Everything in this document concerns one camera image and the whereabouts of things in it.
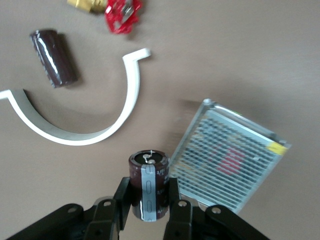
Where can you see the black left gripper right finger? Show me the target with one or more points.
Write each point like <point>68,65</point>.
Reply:
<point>182,220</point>

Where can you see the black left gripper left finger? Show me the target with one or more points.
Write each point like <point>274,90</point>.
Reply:
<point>102,220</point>

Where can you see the small black capacitor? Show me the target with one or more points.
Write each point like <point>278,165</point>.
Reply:
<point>150,185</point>

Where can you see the long brown electrolytic capacitor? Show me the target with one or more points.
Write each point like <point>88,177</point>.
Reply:
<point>55,58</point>

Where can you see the metal mesh power supply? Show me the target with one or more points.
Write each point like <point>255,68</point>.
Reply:
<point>225,160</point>

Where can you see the white curved pipe clamp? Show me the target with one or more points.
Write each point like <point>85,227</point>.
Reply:
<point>131,95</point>

